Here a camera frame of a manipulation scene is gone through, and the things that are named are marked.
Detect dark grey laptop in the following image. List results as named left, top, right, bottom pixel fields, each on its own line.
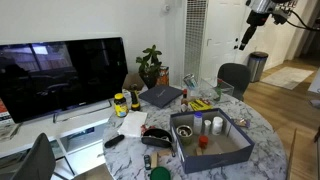
left=138, top=84, right=184, bottom=109

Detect small white bottle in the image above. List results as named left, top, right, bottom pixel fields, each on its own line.
left=203, top=119, right=212, bottom=136

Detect white paper napkin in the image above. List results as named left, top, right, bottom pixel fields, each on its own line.
left=117, top=110, right=148, bottom=139

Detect white television stand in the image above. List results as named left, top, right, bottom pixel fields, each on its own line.
left=0, top=99, right=125, bottom=178

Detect green round lid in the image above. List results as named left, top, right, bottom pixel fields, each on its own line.
left=149, top=166, right=172, bottom=180

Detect wooden block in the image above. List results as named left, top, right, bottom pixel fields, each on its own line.
left=150, top=151, right=159, bottom=169

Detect wide white bottle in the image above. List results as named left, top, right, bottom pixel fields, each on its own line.
left=211, top=116, right=224, bottom=136

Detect clear drinking glass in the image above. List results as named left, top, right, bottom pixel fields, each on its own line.
left=183, top=73, right=200, bottom=92

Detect black remote control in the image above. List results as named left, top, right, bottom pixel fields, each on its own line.
left=104, top=134, right=125, bottom=149

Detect clear plastic container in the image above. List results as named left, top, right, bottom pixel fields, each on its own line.
left=199, top=78, right=235, bottom=103

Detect white bottle blue cap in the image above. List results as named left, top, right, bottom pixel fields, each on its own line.
left=193, top=111, right=204, bottom=135

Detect white wall heater grille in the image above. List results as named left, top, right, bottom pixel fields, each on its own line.
left=183, top=0, right=208, bottom=81

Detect orange printed carton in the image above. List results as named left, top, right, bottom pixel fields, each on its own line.
left=156, top=65, right=170, bottom=87

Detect black flat screen television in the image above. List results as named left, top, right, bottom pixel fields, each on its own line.
left=0, top=37, right=129, bottom=124

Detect yellow lid vitamin bottle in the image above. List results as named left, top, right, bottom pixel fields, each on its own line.
left=113, top=93, right=129, bottom=118

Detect steel trash can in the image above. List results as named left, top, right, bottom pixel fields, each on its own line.
left=247, top=51, right=269, bottom=83

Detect grey upholstered chair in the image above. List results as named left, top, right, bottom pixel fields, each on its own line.
left=217, top=62, right=252, bottom=102
left=9, top=132, right=57, bottom=180

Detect shiny snack packet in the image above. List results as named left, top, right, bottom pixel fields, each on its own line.
left=233, top=118, right=251, bottom=129

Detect green bottle red cap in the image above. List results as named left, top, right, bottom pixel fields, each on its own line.
left=214, top=78, right=224, bottom=102

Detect red white printed box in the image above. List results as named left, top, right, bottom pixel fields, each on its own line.
left=0, top=98, right=13, bottom=126

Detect white striped glasses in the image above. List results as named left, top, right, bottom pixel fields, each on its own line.
left=153, top=133, right=172, bottom=141

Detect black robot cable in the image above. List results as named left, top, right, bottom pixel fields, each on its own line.
left=286, top=9, right=320, bottom=33

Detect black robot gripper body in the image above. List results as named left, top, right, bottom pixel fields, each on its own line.
left=246, top=10, right=270, bottom=28

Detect metal cup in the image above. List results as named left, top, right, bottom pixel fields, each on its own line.
left=175, top=124, right=194, bottom=146

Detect brown hot sauce bottle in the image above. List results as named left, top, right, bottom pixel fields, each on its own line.
left=180, top=88, right=189, bottom=113

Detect grey open storage box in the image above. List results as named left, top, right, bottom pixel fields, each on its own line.
left=169, top=107, right=256, bottom=175

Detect beige floor rug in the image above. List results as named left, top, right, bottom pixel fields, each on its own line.
left=260, top=66, right=314, bottom=90

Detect yellow printed packet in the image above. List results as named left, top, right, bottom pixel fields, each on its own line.
left=188, top=100, right=208, bottom=112
left=194, top=98, right=213, bottom=110

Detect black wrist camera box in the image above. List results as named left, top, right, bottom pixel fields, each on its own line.
left=272, top=8, right=290, bottom=26

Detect green potted plant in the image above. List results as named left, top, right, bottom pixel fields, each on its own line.
left=135, top=44, right=163, bottom=90

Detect white door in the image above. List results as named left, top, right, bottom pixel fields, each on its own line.
left=199, top=0, right=252, bottom=78

